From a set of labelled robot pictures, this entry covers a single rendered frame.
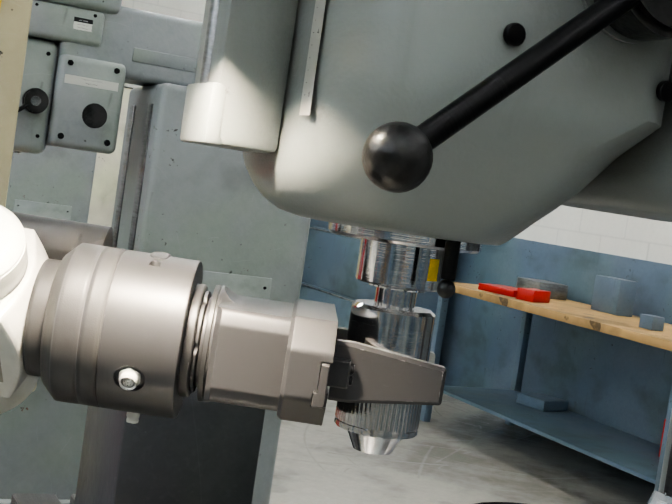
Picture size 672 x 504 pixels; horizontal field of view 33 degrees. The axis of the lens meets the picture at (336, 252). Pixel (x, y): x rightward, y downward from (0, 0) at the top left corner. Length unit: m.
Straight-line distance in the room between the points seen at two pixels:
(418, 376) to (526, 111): 0.15
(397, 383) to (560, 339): 6.66
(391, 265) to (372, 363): 0.05
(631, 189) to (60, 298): 0.31
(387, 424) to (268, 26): 0.22
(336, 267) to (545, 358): 1.96
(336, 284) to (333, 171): 7.94
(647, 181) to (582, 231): 6.58
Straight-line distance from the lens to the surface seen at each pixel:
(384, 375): 0.59
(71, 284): 0.60
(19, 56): 2.30
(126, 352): 0.59
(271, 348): 0.58
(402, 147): 0.46
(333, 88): 0.53
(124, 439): 0.95
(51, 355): 0.60
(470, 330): 8.08
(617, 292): 6.38
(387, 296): 0.61
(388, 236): 0.58
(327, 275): 8.63
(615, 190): 0.64
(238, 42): 0.55
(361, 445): 0.62
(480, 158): 0.54
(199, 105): 0.56
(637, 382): 6.70
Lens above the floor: 1.33
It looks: 3 degrees down
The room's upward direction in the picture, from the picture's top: 8 degrees clockwise
